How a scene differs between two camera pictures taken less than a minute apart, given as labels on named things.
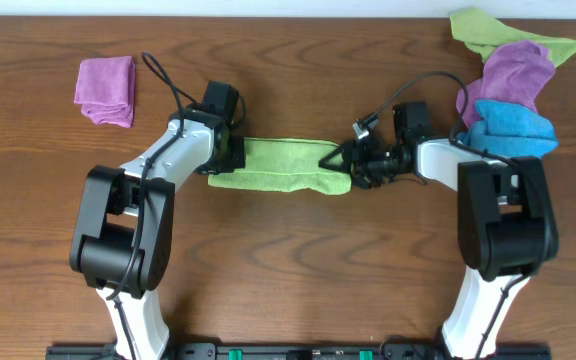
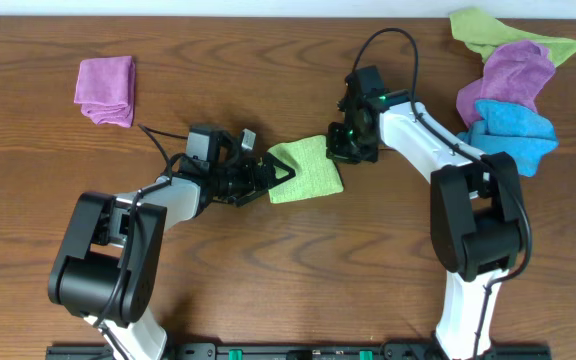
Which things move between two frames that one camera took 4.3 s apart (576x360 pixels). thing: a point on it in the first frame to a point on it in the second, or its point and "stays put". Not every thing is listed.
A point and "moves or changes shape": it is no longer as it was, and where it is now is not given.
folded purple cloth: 106,90 stays put
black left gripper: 238,153 to 250,180
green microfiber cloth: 284,165 moves or changes shape
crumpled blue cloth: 510,129 stays put
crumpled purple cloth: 518,73 stays put
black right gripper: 359,149 to 335,151
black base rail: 297,352 stays put
